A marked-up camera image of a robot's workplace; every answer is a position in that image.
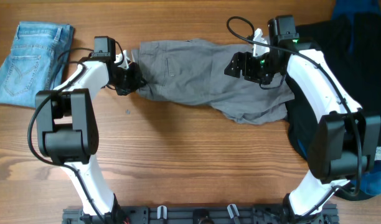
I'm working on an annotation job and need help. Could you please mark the grey shorts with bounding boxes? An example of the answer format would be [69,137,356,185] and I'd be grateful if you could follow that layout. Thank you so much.
[131,39,294,124]

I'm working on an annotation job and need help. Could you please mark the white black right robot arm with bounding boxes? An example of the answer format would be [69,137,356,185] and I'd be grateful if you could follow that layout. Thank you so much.
[224,15,381,223]

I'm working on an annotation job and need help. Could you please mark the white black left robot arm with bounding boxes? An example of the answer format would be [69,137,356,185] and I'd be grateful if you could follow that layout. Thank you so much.
[27,36,146,223]

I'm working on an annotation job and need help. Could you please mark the folded blue denim jeans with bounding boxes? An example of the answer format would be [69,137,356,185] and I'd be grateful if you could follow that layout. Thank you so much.
[0,21,74,108]

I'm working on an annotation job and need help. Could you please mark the black shirt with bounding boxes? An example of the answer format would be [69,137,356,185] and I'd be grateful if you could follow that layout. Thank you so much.
[286,13,381,201]

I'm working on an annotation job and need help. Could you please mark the blue garment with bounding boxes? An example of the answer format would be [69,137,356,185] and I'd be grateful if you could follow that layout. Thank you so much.
[332,0,381,198]

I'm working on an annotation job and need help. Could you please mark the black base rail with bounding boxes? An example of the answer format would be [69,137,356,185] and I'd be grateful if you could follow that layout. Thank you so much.
[62,203,340,224]

